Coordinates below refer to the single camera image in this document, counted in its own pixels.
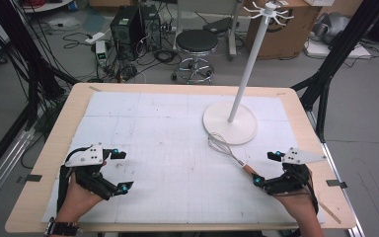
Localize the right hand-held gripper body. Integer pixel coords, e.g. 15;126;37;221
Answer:
264;147;328;197

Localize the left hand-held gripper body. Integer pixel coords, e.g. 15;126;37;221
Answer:
64;142;119;201

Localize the metal whisk with wooden handle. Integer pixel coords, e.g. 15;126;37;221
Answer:
207;131;260;181

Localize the white hook rack stand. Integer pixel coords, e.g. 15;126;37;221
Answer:
202;1;295;146

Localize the person's right hand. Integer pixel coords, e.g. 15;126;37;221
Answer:
273;168;319;220

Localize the person's left hand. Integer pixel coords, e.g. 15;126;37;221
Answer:
56;173;105;225

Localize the black tape strip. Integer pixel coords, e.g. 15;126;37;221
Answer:
325;179;348;190
16;174;43;185

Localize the white grid mat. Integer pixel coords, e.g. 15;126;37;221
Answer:
41;91;326;225

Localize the thin wooden stick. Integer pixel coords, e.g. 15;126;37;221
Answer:
318;200;342;225

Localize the small white device green display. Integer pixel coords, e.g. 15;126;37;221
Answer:
95;39;110;67

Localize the white power strip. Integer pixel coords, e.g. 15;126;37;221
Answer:
84;31;107;45

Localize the brown cardboard box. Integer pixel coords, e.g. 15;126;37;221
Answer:
244;0;323;61

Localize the white flat board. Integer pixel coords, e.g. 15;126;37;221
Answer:
303;39;373;60

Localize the large black computer tower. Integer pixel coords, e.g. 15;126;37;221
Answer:
110;5;146;62

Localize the slim black computer tower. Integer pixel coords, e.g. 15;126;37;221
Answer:
140;4;163;52

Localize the white metal stand leg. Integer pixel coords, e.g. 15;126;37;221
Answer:
226;0;246;61

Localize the black round stool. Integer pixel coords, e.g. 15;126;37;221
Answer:
170;29;219;86

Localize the grey bag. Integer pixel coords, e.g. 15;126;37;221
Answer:
311;12;352;44

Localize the black flat laptop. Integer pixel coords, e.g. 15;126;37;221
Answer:
202;16;235;36

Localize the aluminium rail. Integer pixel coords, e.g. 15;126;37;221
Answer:
0;127;37;216
305;110;365;237

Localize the coiled black floor cable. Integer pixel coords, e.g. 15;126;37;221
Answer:
152;48;180;66

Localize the black metal frame stand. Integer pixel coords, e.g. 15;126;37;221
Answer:
0;0;82;186
290;0;379;143

